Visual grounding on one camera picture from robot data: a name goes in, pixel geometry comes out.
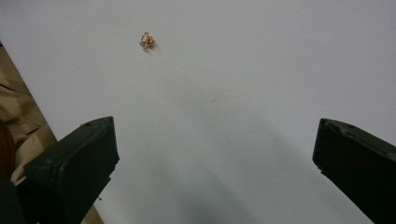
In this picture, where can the white table cover sheet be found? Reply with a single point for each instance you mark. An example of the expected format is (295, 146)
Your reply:
(218, 62)

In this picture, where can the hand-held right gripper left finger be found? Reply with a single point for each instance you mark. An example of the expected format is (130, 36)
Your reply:
(71, 168)

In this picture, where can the khaki trousers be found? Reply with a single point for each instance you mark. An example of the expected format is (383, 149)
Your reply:
(18, 109)

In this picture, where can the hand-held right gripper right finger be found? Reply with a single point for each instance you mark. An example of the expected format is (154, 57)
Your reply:
(358, 161)

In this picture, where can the small gold jewellery piece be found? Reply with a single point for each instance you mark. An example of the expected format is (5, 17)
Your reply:
(147, 40)

